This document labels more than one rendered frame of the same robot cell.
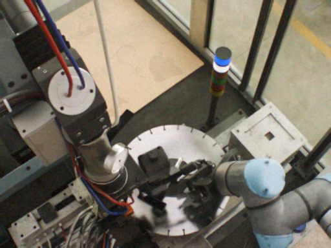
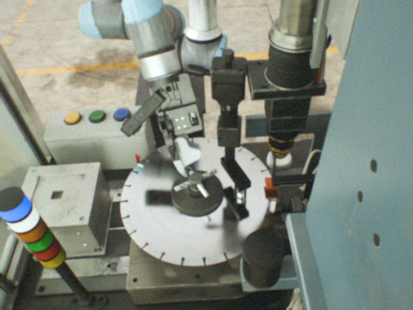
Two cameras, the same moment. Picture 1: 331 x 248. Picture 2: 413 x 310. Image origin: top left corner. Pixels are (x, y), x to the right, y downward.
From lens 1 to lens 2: 84 cm
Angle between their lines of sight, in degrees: 66
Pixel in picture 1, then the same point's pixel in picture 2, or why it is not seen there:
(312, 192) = (113, 8)
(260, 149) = (81, 187)
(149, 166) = (239, 59)
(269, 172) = not seen: outside the picture
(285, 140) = (48, 181)
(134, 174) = (258, 66)
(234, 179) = (166, 31)
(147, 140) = (195, 252)
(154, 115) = not seen: outside the picture
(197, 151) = (149, 205)
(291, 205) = not seen: hidden behind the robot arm
